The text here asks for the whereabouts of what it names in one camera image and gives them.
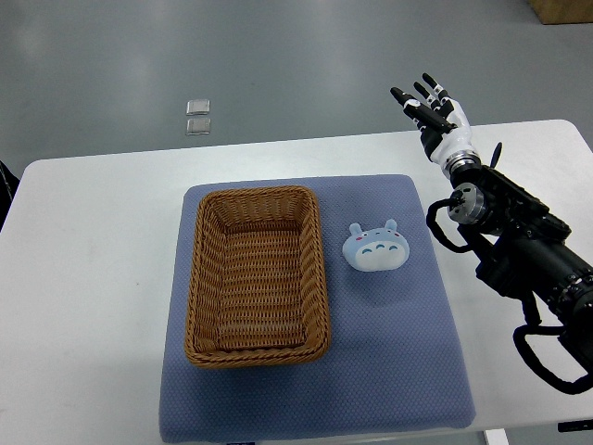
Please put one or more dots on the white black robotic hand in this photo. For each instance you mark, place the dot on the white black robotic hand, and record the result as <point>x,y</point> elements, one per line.
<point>446,134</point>

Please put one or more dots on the blue plush toy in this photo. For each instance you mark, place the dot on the blue plush toy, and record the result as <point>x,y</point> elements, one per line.
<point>376,250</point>

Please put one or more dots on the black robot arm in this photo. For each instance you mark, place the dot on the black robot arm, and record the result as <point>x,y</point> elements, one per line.
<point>522,255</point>

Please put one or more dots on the brown wicker basket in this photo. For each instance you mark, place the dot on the brown wicker basket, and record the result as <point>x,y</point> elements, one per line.
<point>257,290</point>

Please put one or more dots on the cardboard box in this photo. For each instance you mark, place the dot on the cardboard box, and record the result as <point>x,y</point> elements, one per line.
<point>556,12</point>

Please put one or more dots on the blue fabric mat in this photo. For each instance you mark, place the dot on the blue fabric mat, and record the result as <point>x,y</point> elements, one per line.
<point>395,360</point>

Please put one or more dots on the upper silver floor plate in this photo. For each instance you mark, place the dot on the upper silver floor plate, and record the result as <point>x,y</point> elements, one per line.
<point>198,107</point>

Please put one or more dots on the white table leg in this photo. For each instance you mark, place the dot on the white table leg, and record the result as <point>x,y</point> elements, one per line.
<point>496,437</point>

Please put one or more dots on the dark object at left edge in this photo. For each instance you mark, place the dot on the dark object at left edge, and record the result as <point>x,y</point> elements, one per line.
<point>9,184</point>

